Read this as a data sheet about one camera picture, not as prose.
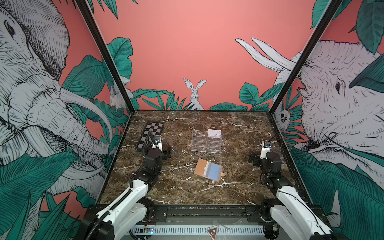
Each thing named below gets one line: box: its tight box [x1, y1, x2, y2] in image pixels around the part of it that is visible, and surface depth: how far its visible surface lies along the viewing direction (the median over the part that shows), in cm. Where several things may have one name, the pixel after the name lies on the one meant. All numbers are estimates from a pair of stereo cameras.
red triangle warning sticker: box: [207, 227, 218, 240], surface depth 70 cm
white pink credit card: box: [207, 129, 222, 139], surface depth 97 cm
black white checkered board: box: [136, 121, 164, 151], surface depth 106 cm
